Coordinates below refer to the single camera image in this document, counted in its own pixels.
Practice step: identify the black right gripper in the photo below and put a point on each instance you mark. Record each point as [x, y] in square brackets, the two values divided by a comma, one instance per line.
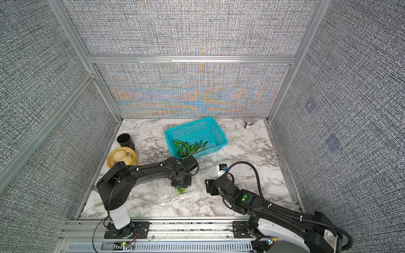
[212, 185]

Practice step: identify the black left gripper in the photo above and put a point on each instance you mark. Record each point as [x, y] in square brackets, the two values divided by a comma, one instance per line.
[176, 184]

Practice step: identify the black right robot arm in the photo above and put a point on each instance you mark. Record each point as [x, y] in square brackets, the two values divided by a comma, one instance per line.
[313, 233]

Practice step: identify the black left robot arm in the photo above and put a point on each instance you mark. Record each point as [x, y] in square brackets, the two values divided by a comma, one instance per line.
[116, 185]

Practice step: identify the teal plastic basket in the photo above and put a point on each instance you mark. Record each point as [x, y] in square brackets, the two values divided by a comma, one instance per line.
[206, 129]

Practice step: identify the yellow bamboo steamer basket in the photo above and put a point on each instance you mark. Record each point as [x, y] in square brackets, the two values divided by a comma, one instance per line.
[129, 151]

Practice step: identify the pale steamed bun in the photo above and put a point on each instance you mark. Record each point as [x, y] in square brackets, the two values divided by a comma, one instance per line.
[118, 155]

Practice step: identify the black mug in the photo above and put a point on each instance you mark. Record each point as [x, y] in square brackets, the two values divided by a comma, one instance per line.
[125, 140]

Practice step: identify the small metal tin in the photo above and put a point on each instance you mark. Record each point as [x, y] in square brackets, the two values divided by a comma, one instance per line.
[248, 122]

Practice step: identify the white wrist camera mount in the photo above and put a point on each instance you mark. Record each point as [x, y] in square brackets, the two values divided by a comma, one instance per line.
[222, 169]

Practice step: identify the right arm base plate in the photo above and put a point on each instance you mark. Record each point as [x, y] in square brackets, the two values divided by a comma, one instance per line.
[240, 230]

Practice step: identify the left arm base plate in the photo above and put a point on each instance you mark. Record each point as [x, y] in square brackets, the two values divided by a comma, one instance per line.
[133, 230]

